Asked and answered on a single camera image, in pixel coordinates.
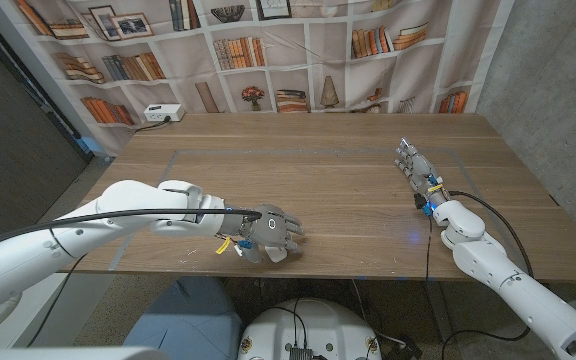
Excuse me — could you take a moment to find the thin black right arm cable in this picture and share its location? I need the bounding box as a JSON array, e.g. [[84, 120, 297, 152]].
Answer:
[[425, 215, 434, 281]]

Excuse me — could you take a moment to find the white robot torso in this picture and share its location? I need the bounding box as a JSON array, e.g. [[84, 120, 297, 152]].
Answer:
[[236, 298, 383, 360]]

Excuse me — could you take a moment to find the black power strip cord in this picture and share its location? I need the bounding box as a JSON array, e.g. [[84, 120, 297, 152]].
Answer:
[[132, 115, 172, 135]]

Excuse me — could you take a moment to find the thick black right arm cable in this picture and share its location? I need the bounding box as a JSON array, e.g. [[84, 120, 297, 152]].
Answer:
[[447, 189, 535, 360]]

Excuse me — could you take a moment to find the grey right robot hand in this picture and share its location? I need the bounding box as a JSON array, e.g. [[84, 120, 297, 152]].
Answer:
[[394, 137, 447, 211]]

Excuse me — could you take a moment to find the black power adapter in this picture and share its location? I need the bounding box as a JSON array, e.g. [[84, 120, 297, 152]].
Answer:
[[385, 335, 424, 360]]

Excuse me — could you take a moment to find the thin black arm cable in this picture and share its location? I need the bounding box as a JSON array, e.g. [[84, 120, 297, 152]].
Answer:
[[425, 215, 434, 281], [26, 252, 87, 349]]

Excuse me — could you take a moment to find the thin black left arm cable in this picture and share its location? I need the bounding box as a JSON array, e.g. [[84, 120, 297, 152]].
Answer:
[[26, 252, 87, 349]]

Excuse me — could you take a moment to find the black torso electronics module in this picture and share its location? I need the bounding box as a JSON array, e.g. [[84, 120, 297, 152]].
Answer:
[[287, 344, 327, 360]]

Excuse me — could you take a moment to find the white power strip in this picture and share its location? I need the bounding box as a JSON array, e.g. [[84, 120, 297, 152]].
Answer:
[[143, 103, 186, 123]]

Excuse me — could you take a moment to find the dark grey partition panel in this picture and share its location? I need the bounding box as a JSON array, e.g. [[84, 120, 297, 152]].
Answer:
[[0, 9, 94, 246]]

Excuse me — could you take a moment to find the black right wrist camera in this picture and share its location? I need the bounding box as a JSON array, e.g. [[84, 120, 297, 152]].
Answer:
[[412, 193, 434, 217]]

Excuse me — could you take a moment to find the grey table leg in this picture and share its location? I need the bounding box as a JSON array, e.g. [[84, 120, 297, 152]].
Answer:
[[425, 279, 457, 344]]

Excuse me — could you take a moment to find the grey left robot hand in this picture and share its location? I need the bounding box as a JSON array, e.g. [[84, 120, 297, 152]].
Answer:
[[217, 202, 305, 265]]

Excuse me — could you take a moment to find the printed bookshelf backdrop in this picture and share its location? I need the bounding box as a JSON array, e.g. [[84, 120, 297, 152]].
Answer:
[[0, 0, 517, 159]]

